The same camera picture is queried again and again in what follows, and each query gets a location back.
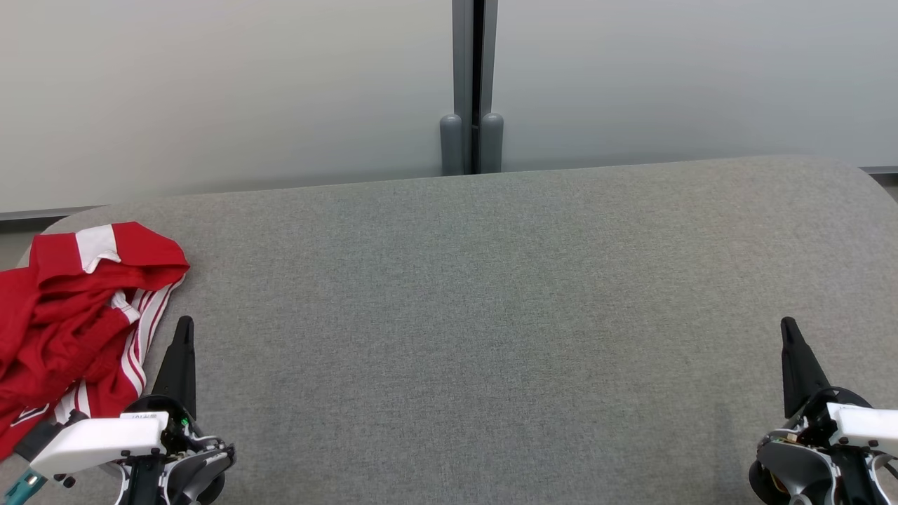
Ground teal left camera connector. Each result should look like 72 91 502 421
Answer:
2 469 45 505

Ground red shorts with white band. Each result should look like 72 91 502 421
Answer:
0 222 190 379

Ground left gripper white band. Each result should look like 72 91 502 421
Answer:
29 316 206 479

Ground grey cylindrical post foot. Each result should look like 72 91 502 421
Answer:
481 112 504 174
440 114 464 176

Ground red jersey with white stripes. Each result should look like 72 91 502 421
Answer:
0 277 187 462

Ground grey partition post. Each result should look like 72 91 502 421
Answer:
453 0 499 176

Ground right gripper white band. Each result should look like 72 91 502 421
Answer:
780 317 898 458

